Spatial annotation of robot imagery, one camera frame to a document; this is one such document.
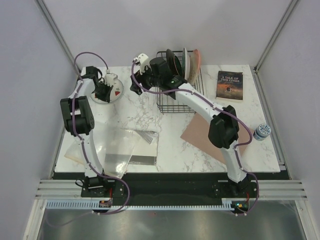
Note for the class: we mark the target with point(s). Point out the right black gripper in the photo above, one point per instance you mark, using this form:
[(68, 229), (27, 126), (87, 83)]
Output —
[(139, 78)]

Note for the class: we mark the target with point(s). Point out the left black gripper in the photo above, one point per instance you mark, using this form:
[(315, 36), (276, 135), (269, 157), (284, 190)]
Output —
[(107, 97)]

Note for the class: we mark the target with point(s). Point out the white watermelon pattern plate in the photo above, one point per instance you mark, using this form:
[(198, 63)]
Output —
[(116, 92)]

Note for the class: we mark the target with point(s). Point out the brown rimmed beige plate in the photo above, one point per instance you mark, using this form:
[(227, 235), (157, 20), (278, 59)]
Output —
[(173, 63)]

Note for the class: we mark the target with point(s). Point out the red blue flower plate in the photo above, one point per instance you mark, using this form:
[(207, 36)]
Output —
[(185, 63)]

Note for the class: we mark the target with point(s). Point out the pink cream leaf plate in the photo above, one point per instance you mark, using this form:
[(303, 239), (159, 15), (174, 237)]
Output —
[(194, 67)]

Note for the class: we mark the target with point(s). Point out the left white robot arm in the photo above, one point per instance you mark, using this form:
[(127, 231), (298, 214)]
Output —
[(79, 121)]

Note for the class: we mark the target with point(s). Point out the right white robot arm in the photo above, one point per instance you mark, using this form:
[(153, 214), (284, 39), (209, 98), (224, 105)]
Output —
[(223, 121)]

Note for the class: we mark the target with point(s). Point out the clear plastic bag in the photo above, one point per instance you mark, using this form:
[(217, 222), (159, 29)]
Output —
[(116, 147)]

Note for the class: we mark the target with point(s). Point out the pink placemat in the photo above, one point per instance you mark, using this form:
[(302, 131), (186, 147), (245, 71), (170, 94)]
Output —
[(196, 134)]

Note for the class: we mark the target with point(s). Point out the tale of two cities book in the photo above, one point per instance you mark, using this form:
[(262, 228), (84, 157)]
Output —
[(230, 86)]

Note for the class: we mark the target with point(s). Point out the blue white small jar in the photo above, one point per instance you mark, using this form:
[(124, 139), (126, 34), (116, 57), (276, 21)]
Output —
[(262, 132)]

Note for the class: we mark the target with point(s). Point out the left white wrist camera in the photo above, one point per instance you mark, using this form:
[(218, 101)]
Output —
[(110, 79)]

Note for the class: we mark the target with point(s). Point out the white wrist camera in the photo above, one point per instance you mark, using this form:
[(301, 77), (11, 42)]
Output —
[(110, 79), (143, 61)]

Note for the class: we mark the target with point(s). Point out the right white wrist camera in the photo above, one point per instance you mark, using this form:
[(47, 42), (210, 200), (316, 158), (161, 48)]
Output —
[(143, 61)]

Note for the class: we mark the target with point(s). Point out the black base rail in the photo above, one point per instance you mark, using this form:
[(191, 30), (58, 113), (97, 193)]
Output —
[(176, 189)]

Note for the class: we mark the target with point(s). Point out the white cable duct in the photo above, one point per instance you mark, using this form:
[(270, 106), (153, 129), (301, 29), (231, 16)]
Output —
[(99, 205)]

